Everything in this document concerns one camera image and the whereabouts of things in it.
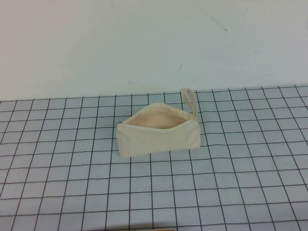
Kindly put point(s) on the light wooden board edge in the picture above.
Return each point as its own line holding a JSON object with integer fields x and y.
{"x": 166, "y": 229}

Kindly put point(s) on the cream canvas pencil case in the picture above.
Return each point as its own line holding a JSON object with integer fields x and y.
{"x": 156, "y": 139}

